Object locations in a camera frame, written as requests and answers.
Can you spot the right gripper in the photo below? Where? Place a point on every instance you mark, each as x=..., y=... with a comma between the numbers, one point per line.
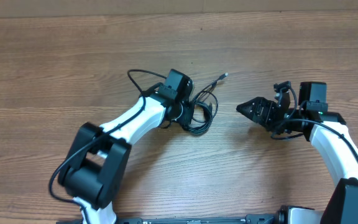
x=258, y=104

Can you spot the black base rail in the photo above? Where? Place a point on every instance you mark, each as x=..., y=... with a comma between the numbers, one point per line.
x=197, y=220

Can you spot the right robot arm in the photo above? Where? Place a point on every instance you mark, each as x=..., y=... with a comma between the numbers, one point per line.
x=305, y=114

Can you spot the cardboard backboard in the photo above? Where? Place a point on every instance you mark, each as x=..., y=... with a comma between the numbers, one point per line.
x=59, y=8

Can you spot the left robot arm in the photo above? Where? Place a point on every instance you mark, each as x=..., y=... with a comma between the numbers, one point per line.
x=94, y=167

